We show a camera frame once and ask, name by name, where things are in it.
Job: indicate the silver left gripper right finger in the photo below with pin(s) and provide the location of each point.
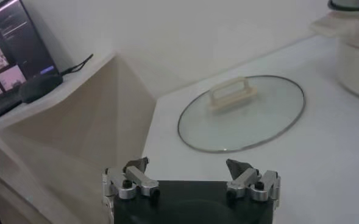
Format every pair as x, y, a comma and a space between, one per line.
246, 179

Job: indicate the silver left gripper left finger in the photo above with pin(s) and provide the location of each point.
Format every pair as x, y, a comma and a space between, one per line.
136, 178

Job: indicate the white side table with laptop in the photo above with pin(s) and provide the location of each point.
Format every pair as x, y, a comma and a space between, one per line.
75, 82

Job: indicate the black computer mouse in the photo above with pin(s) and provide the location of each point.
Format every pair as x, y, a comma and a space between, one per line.
40, 86

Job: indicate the cream electric cooker base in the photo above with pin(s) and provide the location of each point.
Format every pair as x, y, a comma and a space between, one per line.
356, 70

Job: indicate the black laptop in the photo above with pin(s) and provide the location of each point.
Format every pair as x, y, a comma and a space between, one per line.
14, 45

